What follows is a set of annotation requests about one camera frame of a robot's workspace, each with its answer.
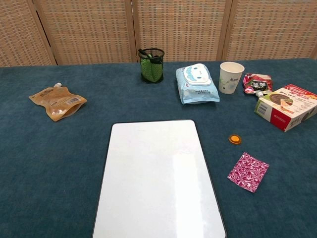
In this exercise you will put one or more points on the small orange cap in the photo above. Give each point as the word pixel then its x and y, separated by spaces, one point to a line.
pixel 234 139

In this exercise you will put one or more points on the pink patterned packet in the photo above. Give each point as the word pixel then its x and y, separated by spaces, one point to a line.
pixel 247 172

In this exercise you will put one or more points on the white rectangular board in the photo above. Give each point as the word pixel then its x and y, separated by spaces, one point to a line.
pixel 158 173

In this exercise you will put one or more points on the green item in holder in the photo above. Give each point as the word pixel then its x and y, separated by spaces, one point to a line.
pixel 148 70

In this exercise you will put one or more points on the light blue wet wipes pack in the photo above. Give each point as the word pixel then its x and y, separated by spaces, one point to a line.
pixel 198 85

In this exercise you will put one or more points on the black marker pen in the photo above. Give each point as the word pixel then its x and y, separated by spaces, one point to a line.
pixel 143 52

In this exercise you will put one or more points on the white paper cup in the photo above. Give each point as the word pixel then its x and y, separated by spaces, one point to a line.
pixel 229 79

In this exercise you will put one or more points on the brown spout pouch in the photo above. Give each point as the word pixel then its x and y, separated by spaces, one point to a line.
pixel 58 101

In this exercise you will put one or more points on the red spout pouch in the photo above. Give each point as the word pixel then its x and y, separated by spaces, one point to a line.
pixel 257 84

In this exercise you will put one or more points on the woven bamboo folding screen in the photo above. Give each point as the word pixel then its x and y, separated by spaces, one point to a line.
pixel 94 29

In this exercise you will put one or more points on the dark blue table cover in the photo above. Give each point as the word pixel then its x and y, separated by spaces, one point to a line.
pixel 49 161

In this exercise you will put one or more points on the red and white food box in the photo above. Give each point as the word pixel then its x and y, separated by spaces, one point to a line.
pixel 284 106

